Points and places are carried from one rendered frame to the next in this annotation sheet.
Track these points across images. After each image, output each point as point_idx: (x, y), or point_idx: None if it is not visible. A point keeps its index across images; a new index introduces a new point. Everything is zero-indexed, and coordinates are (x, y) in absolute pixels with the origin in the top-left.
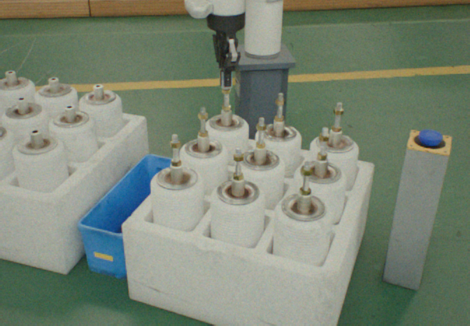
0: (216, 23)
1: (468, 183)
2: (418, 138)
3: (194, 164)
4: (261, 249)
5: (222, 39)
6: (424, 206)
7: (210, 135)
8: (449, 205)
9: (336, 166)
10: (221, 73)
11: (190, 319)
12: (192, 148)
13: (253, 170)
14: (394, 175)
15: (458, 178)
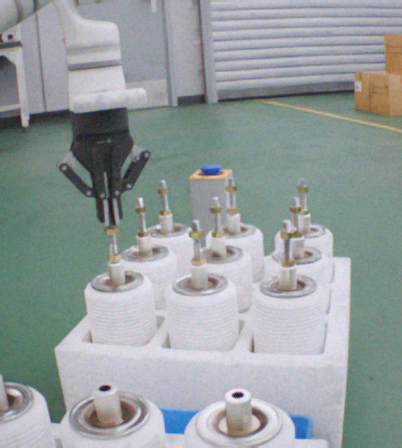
0: (124, 117)
1: (66, 291)
2: (206, 175)
3: (235, 291)
4: (330, 285)
5: (116, 144)
6: None
7: (142, 297)
8: None
9: (221, 225)
10: (112, 202)
11: (344, 422)
12: (205, 289)
13: (244, 255)
14: (46, 323)
15: (57, 295)
